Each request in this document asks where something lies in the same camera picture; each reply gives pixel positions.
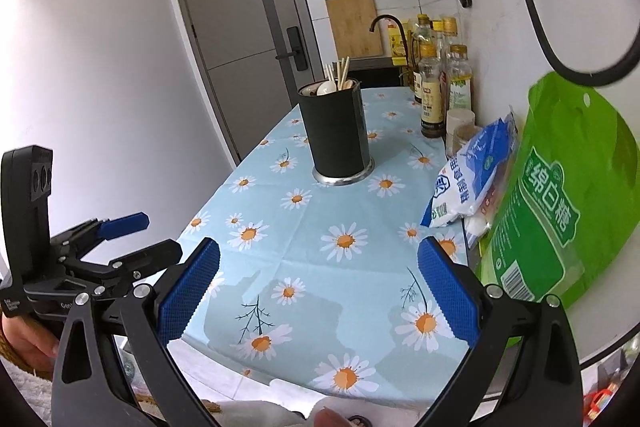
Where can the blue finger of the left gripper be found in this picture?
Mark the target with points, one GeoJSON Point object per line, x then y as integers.
{"type": "Point", "coordinates": [148, 261]}
{"type": "Point", "coordinates": [132, 224]}

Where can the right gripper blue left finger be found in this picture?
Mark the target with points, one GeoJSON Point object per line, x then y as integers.
{"type": "Point", "coordinates": [181, 289]}

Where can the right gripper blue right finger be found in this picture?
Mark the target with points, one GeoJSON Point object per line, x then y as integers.
{"type": "Point", "coordinates": [440, 274]}

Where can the cream plastic spoon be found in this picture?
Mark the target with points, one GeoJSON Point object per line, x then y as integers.
{"type": "Point", "coordinates": [327, 87]}

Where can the person's left hand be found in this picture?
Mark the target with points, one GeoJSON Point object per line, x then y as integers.
{"type": "Point", "coordinates": [28, 344]}

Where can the person's right hand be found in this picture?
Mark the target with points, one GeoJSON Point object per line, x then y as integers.
{"type": "Point", "coordinates": [329, 418]}

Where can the white blue salt bag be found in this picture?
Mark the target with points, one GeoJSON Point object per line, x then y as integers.
{"type": "Point", "coordinates": [463, 183]}

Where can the daisy print blue tablecloth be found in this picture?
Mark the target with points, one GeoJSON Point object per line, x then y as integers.
{"type": "Point", "coordinates": [319, 285]}

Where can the green sugar bag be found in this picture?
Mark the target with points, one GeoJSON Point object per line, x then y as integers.
{"type": "Point", "coordinates": [572, 199]}

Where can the dark soy sauce bottle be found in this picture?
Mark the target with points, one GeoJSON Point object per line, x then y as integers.
{"type": "Point", "coordinates": [432, 112]}

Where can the green label oil bottle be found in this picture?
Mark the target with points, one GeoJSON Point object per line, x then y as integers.
{"type": "Point", "coordinates": [459, 76]}

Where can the black utensil holder cup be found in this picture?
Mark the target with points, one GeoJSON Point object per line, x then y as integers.
{"type": "Point", "coordinates": [337, 134]}

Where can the yellow dish soap bottle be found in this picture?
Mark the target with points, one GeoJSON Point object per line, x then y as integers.
{"type": "Point", "coordinates": [398, 51]}

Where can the cooking oil bottle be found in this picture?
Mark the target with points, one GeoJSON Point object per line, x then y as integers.
{"type": "Point", "coordinates": [421, 34]}

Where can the grey door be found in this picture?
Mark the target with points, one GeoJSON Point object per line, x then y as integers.
{"type": "Point", "coordinates": [234, 44]}

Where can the black faucet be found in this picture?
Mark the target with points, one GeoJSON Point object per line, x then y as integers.
{"type": "Point", "coordinates": [384, 18]}

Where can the wooden cutting board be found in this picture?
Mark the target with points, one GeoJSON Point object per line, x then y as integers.
{"type": "Point", "coordinates": [350, 22]}

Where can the black tracking camera box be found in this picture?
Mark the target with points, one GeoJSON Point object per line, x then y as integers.
{"type": "Point", "coordinates": [26, 178]}

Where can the black door handle lock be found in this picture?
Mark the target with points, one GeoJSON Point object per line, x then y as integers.
{"type": "Point", "coordinates": [297, 51]}

